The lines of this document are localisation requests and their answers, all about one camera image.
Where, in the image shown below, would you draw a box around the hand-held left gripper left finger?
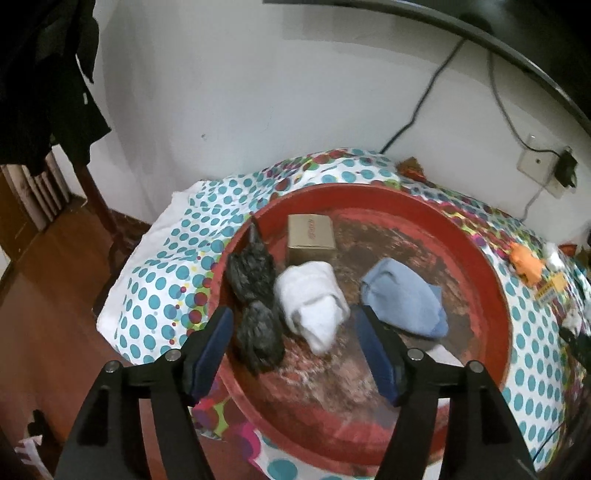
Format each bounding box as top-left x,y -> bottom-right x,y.
54,305 -> 235,480

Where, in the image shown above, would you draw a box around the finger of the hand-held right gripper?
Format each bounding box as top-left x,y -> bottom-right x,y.
558,329 -> 591,371

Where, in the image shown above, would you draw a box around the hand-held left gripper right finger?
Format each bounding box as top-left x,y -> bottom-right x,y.
353,305 -> 539,480

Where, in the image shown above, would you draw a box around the black sock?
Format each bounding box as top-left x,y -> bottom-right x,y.
236,300 -> 284,374
225,217 -> 277,303

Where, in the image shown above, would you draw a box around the red round tray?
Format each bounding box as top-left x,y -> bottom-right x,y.
205,184 -> 514,470

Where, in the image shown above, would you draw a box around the blue socks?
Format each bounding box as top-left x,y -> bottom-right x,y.
360,257 -> 450,340

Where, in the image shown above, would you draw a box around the yellow white snack box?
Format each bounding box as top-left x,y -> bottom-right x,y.
536,271 -> 568,304

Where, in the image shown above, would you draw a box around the white socks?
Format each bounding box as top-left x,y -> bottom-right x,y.
274,261 -> 352,356
427,345 -> 465,369

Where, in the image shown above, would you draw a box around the orange toy figure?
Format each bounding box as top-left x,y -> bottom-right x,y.
508,242 -> 544,283

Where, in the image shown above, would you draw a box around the brown cardboard box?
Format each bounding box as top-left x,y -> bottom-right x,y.
287,213 -> 337,267

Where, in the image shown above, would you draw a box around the polka dot cloth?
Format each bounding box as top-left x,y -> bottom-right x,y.
96,148 -> 591,480

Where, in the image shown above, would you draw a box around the black plug-in charger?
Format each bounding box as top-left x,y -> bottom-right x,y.
554,147 -> 579,188

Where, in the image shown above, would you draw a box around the orange brown snack wrapper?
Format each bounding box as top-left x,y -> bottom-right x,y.
397,157 -> 428,182

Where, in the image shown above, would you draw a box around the wooden furniture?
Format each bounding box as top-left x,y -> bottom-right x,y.
0,143 -> 122,241

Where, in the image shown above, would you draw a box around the dark hanging clothes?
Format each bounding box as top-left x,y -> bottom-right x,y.
0,0 -> 112,174

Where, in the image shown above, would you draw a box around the thin charger cable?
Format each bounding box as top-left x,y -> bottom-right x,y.
522,184 -> 556,220

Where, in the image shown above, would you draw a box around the beige wall socket plate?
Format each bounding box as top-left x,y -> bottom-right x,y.
516,135 -> 578,199

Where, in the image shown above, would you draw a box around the grey cable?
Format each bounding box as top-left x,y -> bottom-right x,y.
487,48 -> 562,154

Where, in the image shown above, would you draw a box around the black power cable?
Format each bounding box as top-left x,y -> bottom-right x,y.
381,37 -> 467,156

